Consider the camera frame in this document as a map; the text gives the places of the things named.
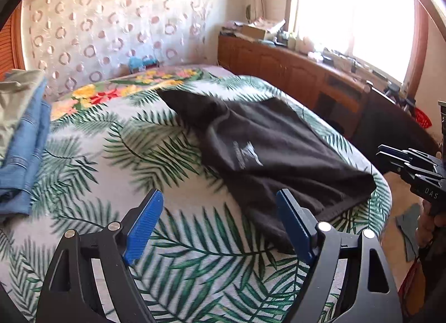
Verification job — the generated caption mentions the blue-grey cloth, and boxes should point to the blue-grey cloth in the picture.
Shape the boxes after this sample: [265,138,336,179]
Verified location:
[395,203,423,262]

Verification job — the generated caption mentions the leaf print bedspread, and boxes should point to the leaf print bedspread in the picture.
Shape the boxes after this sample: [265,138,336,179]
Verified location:
[0,65,392,323]

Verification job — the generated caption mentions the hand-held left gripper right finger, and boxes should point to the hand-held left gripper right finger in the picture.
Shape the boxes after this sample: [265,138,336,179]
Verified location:
[275,189,405,323]

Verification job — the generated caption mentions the blue plush toy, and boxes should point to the blue plush toy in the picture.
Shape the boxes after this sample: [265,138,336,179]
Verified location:
[128,56,159,73]

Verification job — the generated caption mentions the bright window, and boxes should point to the bright window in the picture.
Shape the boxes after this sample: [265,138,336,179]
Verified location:
[289,0,419,83]

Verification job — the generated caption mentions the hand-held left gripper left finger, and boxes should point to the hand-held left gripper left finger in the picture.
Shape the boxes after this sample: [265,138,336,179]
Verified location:
[35,189,164,323]

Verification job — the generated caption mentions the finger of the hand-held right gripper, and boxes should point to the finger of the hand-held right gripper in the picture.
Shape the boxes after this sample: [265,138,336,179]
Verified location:
[378,144,443,170]
[375,153,424,184]

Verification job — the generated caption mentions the ring pattern curtain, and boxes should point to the ring pattern curtain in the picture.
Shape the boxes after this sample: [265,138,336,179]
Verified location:
[21,0,224,102]

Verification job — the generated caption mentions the person's dark clothing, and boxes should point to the person's dark clothing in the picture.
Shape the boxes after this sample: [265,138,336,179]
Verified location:
[399,239,446,323]

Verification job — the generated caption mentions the long wooden cabinet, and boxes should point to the long wooden cabinet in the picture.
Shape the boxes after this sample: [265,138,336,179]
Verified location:
[218,32,440,156]

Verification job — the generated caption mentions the khaki pants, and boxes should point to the khaki pants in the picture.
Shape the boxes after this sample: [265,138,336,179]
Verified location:
[0,69,47,163]

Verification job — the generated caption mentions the blue jeans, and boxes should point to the blue jeans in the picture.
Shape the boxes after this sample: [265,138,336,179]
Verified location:
[0,77,52,224]

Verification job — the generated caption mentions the black pants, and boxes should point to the black pants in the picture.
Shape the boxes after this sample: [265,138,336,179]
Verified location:
[157,88,377,254]

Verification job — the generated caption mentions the slatted wooden door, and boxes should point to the slatted wooden door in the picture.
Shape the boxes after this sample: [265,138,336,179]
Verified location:
[0,13,26,81]

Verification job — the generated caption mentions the open cardboard box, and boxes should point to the open cardboard box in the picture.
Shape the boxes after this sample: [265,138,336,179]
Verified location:
[240,20,286,41]

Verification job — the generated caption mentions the person's right hand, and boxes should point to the person's right hand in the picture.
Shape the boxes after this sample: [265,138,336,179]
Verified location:
[416,204,446,249]

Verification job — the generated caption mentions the red plastic basket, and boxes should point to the red plastic basket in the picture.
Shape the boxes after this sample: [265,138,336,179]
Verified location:
[413,107,434,129]

